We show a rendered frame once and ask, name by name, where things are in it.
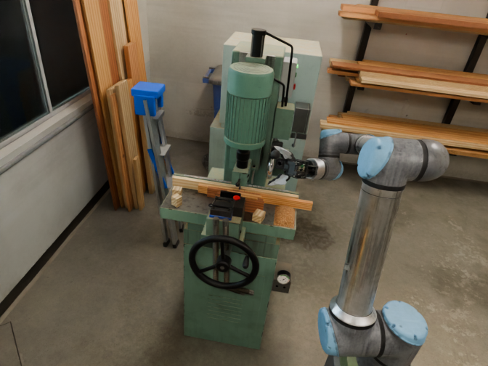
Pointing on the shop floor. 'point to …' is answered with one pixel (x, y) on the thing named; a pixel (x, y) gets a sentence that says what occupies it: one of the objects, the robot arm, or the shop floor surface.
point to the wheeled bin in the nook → (213, 96)
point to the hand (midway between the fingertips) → (269, 165)
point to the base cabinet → (226, 301)
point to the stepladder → (157, 147)
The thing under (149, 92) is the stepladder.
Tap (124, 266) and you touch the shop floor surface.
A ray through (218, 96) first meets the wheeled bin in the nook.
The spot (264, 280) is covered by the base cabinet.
